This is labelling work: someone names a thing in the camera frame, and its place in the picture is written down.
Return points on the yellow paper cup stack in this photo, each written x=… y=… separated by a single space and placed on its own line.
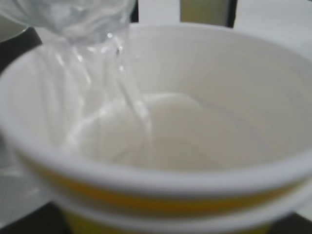
x=193 y=129

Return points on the clear water bottle green label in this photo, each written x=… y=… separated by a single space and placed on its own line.
x=78 y=21

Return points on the dark blue ceramic mug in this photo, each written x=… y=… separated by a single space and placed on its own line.
x=17 y=46

